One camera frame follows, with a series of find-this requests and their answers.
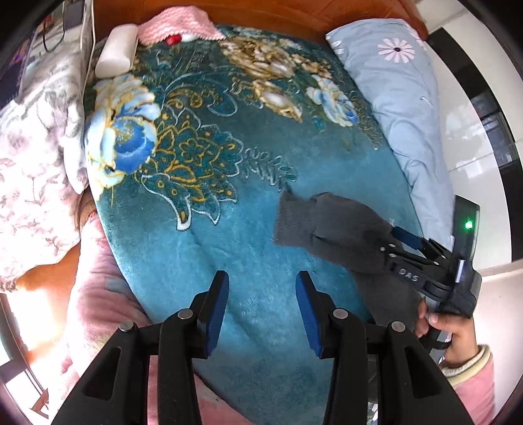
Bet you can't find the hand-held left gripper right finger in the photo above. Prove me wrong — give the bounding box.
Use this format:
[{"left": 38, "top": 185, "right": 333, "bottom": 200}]
[{"left": 295, "top": 270, "right": 475, "bottom": 425}]

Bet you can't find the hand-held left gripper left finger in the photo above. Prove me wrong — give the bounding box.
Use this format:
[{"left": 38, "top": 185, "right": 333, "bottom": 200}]
[{"left": 53, "top": 270, "right": 228, "bottom": 425}]

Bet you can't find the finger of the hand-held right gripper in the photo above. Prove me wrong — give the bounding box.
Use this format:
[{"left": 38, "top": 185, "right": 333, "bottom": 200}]
[
  {"left": 390, "top": 227, "right": 450, "bottom": 264},
  {"left": 378, "top": 241, "right": 436, "bottom": 295}
]

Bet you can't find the dark grey sweater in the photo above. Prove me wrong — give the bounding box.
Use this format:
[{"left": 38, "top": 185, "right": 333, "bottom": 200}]
[{"left": 272, "top": 190, "right": 428, "bottom": 330}]

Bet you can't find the person's right forearm pink sleeve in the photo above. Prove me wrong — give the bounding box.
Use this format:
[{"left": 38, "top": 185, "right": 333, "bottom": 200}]
[{"left": 440, "top": 344, "right": 497, "bottom": 425}]

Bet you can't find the person's right hand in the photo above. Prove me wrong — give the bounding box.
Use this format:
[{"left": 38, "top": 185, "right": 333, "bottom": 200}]
[{"left": 416, "top": 300, "right": 478, "bottom": 368}]

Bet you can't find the pink fleece blanket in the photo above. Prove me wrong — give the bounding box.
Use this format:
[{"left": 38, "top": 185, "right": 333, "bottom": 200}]
[{"left": 49, "top": 192, "right": 254, "bottom": 425}]

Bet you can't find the light blue flower pillow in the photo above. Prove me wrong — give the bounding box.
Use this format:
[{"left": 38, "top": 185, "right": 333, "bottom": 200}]
[{"left": 326, "top": 18, "right": 456, "bottom": 252}]

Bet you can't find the teal floral blanket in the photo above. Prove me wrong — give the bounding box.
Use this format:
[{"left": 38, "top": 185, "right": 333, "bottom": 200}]
[{"left": 84, "top": 25, "right": 426, "bottom": 425}]

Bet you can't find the grey floral white quilt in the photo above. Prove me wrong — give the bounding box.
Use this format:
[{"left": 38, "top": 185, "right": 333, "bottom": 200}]
[{"left": 0, "top": 51, "right": 91, "bottom": 293}]

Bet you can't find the orange wooden headboard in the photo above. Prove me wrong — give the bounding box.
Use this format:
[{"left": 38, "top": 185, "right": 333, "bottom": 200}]
[{"left": 92, "top": 0, "right": 429, "bottom": 43}]

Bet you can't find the white oblong pillow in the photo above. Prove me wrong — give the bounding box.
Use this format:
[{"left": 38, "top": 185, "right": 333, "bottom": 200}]
[{"left": 95, "top": 25, "right": 140, "bottom": 78}]

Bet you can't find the pink knitted cloth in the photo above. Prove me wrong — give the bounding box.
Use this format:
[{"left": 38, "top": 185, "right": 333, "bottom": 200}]
[{"left": 137, "top": 5, "right": 225, "bottom": 45}]

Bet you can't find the black cable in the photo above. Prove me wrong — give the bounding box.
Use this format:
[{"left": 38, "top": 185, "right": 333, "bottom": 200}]
[{"left": 41, "top": 0, "right": 72, "bottom": 54}]

